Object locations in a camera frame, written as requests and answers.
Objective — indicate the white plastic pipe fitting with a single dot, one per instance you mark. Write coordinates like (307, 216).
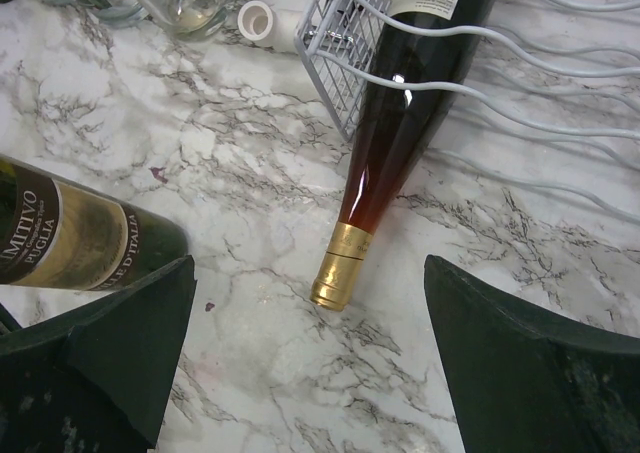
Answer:
(268, 28)

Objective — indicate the olive bottle silver cap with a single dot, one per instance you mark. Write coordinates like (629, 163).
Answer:
(62, 235)

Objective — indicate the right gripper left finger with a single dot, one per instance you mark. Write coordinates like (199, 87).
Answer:
(97, 378)

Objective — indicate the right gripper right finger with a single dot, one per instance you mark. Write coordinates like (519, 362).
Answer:
(525, 379)

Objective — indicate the red bottle gold foil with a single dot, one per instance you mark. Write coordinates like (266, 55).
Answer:
(395, 125)

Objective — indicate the white wire wine rack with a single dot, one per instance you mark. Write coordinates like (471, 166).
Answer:
(340, 73)

